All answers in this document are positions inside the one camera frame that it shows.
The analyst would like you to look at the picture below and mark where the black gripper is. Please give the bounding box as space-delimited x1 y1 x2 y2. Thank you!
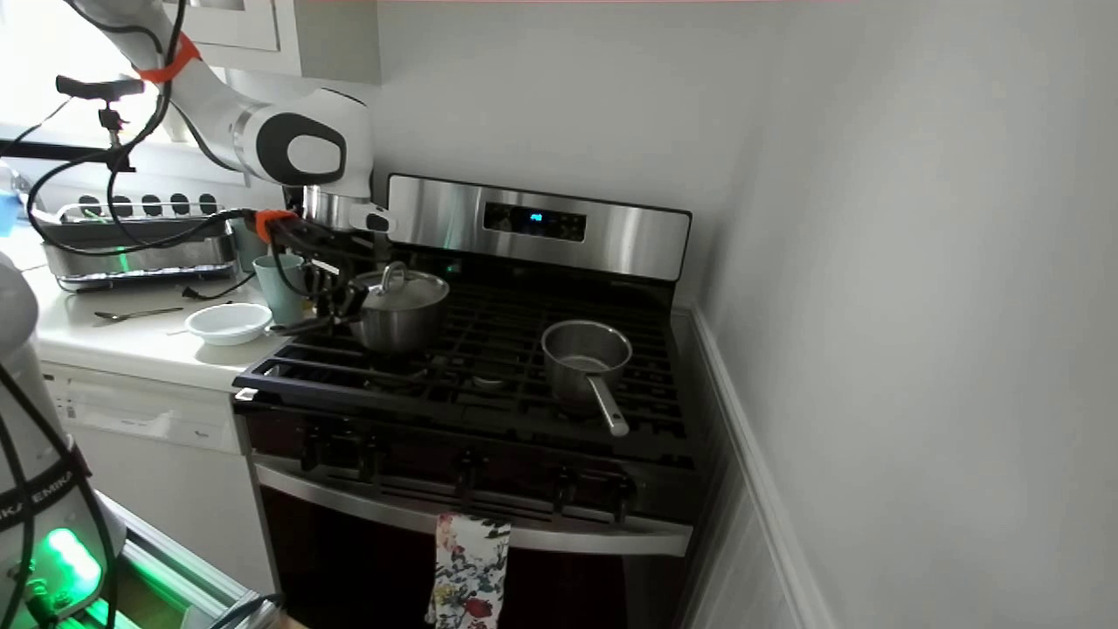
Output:
275 214 397 330

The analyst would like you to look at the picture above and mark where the large silver pot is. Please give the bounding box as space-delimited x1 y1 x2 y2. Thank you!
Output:
275 262 453 360

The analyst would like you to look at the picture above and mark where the stainless steel gas stove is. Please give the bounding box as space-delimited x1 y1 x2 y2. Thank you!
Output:
232 170 705 629

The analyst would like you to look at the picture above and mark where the black stove knob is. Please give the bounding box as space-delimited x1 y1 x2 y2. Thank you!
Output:
302 423 366 474
556 466 636 517

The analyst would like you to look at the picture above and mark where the teal cup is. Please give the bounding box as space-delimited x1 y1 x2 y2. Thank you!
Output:
249 247 316 333

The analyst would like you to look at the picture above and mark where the white bowl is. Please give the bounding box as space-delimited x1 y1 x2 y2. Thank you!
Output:
181 299 275 351

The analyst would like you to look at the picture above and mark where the metal spoon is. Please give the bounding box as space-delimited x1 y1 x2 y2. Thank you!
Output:
92 299 193 330

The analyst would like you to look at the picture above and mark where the silver countertop appliance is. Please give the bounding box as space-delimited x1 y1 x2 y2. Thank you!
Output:
40 184 242 296

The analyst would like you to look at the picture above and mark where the small silver saucepan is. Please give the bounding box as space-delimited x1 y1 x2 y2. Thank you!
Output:
537 317 638 439

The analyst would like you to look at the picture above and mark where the white dishwasher front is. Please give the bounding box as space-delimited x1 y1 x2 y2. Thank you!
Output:
40 356 281 594

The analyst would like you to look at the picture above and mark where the floral kitchen towel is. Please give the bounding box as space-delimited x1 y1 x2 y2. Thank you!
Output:
423 510 515 629

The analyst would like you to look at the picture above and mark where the green lit robot platform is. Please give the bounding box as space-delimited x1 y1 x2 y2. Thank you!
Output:
0 494 289 629

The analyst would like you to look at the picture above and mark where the black power cord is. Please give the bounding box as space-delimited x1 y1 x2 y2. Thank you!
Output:
178 268 262 304

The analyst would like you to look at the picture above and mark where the silver oven door handle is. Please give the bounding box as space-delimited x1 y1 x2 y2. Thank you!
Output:
249 460 698 558

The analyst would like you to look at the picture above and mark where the white wall cabinet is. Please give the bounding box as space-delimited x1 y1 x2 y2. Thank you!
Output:
184 0 383 89

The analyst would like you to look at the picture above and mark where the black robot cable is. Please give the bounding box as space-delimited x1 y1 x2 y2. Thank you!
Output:
21 0 296 260

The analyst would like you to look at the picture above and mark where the black camera stand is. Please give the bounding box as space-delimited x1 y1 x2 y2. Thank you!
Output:
0 70 149 169

